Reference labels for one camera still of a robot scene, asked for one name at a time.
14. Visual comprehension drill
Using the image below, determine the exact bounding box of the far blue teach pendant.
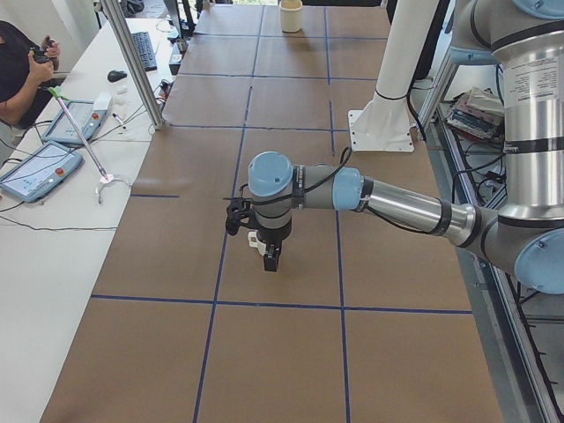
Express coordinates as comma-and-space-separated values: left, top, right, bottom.
41, 100, 111, 147

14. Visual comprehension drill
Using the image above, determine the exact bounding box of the white mug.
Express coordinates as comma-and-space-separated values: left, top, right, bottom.
248, 231, 266, 256

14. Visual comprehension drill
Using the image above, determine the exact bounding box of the reacher grabber stick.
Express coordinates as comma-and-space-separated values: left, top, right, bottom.
48, 87, 132, 204

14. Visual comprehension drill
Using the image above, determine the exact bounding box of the cream cup at far end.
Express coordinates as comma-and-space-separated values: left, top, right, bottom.
278, 0, 303, 33

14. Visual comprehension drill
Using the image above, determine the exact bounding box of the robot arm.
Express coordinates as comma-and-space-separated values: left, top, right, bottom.
248, 1, 563, 294

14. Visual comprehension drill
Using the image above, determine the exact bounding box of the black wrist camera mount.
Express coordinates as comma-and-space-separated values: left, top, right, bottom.
225, 197, 256, 236

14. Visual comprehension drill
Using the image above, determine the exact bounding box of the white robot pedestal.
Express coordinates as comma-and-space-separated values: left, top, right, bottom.
348, 0, 449, 152

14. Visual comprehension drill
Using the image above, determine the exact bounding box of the black computer mouse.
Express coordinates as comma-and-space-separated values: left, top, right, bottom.
107, 70, 128, 83

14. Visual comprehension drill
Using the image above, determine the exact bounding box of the aluminium frame post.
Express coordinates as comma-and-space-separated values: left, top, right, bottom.
100, 0, 165, 130

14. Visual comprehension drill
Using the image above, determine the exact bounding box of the near blue teach pendant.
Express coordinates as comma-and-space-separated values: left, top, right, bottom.
1, 141, 84, 203

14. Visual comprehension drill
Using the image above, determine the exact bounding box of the black keyboard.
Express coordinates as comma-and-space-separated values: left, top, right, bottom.
131, 32, 158, 71

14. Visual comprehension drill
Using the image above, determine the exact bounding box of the stack of books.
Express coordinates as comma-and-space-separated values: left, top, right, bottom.
446, 87, 504, 139

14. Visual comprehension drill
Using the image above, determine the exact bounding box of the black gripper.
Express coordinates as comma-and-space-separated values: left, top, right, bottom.
257, 227, 289, 272

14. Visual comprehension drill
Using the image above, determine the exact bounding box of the seated person in black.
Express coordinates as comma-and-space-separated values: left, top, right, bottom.
1, 21, 61, 130

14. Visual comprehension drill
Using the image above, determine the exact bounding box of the blue teach pendant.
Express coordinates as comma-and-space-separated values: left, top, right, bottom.
1, 141, 84, 203
41, 100, 111, 147

